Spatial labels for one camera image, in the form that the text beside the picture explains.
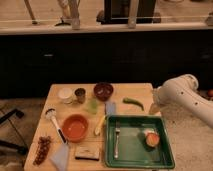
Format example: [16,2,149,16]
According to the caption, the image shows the orange peach fruit toy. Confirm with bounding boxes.
[146,132,160,147]

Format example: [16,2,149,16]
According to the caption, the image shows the green chili pepper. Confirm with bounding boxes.
[123,97,144,111]

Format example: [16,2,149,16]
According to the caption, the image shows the black tripod legs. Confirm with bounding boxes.
[0,109,28,155]

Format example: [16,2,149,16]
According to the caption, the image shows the light green cloth piece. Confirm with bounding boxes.
[86,98,98,114]

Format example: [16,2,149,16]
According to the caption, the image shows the green plastic tray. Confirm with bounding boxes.
[105,115,175,169]

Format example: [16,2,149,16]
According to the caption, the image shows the metal cup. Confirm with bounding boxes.
[75,88,86,104]

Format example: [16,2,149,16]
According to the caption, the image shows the white cup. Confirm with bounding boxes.
[58,88,73,104]

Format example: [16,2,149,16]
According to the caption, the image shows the red grapes bunch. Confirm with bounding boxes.
[33,136,51,165]

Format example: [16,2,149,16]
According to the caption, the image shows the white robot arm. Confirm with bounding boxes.
[149,74,213,129]

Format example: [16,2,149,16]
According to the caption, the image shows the blue cloth napkin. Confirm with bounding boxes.
[50,144,69,171]

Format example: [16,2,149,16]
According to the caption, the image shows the brown wooden block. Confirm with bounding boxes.
[75,146,100,161]

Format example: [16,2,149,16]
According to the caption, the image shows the white black-handled brush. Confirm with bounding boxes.
[45,108,67,144]

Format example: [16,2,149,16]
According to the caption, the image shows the orange-red bowl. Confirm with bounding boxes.
[62,114,89,143]

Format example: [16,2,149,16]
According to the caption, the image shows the dark red bowl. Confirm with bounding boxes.
[93,82,114,101]

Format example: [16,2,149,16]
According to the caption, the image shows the yellow banana toy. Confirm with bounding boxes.
[94,115,105,136]

